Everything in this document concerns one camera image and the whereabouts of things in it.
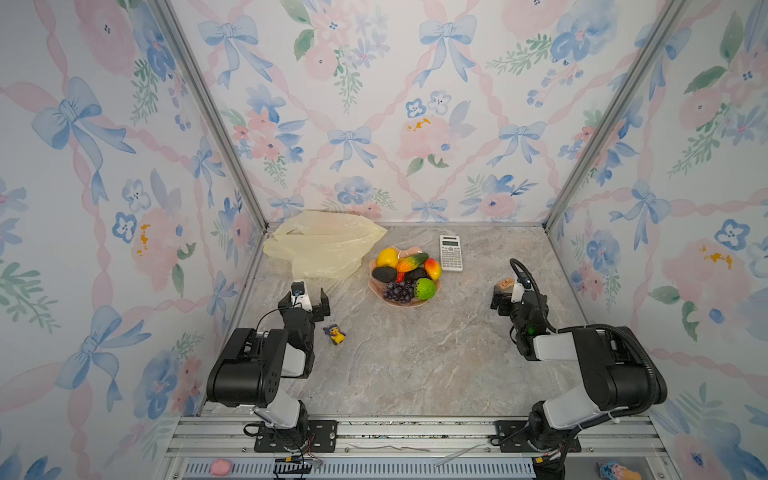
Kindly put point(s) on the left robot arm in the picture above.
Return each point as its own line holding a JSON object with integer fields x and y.
{"x": 250, "y": 367}

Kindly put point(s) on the orange green papaya fruit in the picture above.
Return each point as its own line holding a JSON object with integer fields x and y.
{"x": 411, "y": 262}

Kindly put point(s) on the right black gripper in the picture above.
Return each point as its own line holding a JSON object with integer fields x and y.
{"x": 507, "y": 299}

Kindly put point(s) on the purple grape bunch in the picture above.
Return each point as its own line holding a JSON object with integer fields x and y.
{"x": 399, "y": 292}

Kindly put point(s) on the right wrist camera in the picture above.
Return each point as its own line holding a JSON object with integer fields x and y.
{"x": 517, "y": 292}

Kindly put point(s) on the dark avocado fruit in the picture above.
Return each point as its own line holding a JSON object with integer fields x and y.
{"x": 416, "y": 274}
{"x": 384, "y": 274}

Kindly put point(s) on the red yellow mango fruit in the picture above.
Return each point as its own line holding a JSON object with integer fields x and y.
{"x": 433, "y": 269}

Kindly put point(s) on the left metal corner post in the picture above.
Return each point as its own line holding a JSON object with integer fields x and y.
{"x": 170, "y": 26}

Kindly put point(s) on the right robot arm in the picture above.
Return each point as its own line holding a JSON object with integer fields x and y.
{"x": 618, "y": 377}

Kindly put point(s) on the yellow lemon fruit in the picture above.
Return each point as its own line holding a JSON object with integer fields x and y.
{"x": 388, "y": 258}

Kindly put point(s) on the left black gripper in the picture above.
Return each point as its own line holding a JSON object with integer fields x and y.
{"x": 303, "y": 309}

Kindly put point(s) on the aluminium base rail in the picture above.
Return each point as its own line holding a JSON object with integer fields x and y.
{"x": 359, "y": 447}

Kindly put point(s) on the small yellow blue toy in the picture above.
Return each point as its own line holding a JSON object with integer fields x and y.
{"x": 335, "y": 334}

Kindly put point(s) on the small brown biscuit toy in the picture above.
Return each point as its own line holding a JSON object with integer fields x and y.
{"x": 506, "y": 285}

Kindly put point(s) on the green apple fruit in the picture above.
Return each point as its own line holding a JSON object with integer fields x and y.
{"x": 424, "y": 289}

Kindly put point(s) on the right metal corner post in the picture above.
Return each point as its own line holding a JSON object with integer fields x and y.
{"x": 658, "y": 35}

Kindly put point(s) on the pink wavy fruit plate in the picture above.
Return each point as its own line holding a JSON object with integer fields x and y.
{"x": 378, "y": 288}

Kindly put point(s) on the metal corner post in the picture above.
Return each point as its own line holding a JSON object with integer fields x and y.
{"x": 658, "y": 35}
{"x": 170, "y": 26}

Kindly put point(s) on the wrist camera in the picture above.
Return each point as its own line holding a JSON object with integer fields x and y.
{"x": 299, "y": 296}
{"x": 517, "y": 292}

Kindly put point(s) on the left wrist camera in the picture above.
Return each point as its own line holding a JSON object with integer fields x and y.
{"x": 299, "y": 296}

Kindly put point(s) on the white calculator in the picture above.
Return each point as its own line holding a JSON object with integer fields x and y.
{"x": 451, "y": 258}

